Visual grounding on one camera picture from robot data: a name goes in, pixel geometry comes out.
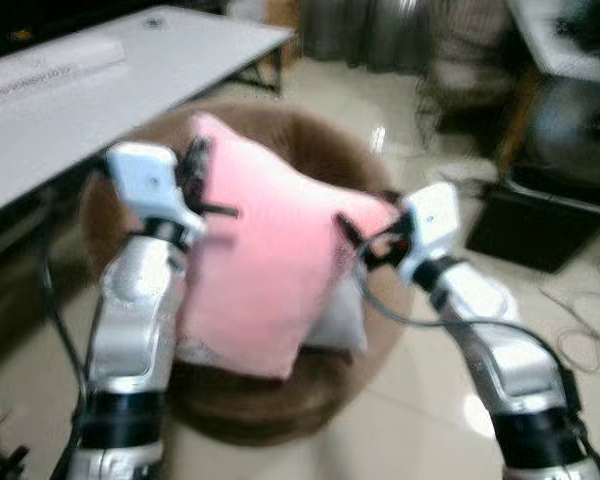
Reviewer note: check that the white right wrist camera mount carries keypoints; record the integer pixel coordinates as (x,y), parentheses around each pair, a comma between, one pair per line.
(430,225)

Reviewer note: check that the long white printed box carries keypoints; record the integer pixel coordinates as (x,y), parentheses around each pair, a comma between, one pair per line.
(40,70)

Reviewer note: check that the brown round velvet armchair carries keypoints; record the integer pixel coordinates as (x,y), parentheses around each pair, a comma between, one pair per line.
(280,410)

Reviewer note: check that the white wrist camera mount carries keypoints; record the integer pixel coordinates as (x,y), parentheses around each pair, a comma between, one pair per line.
(150,185)
(430,225)

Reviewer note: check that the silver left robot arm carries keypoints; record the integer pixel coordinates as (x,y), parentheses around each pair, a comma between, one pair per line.
(130,330)

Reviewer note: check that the cluttered white side table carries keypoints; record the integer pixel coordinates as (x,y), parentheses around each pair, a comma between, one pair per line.
(560,35)

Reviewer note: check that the light grey pillow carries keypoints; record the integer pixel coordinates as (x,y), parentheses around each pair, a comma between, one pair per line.
(342,320)

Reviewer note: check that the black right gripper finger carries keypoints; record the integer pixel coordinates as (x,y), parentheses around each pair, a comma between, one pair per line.
(350,232)

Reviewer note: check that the pink fluffy pillow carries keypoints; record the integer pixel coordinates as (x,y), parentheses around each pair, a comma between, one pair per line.
(265,250)

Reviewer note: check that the small black round object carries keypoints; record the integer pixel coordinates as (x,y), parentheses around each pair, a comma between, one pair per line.
(154,22)

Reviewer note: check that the black storage box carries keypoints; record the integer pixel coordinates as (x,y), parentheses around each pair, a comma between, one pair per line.
(535,225)

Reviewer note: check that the plaid cushioned metal chair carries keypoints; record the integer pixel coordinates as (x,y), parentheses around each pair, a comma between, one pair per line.
(470,60)

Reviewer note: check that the crumpled white cloth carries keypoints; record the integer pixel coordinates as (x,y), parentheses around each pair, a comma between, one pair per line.
(465,172)

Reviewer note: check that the white table with black legs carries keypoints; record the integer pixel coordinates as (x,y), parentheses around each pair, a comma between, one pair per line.
(110,110)

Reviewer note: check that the grey curtain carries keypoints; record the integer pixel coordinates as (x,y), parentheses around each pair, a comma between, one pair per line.
(365,28)

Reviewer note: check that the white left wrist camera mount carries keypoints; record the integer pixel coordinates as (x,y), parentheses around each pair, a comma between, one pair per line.
(150,185)

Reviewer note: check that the large grey floor fan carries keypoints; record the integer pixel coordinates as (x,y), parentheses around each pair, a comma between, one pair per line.
(580,130)

